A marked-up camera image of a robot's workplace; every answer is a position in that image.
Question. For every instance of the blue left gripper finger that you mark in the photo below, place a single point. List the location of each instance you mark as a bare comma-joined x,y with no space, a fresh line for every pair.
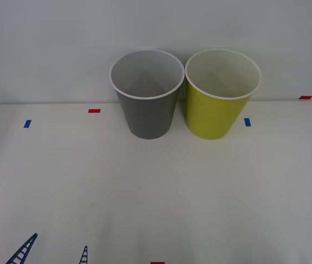
84,255
23,249

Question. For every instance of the grey plastic waste bin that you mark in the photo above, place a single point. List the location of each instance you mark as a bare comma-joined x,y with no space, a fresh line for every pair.
148,118

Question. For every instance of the yellow-green plastic waste bin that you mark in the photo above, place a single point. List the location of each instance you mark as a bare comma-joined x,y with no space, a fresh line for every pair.
213,116

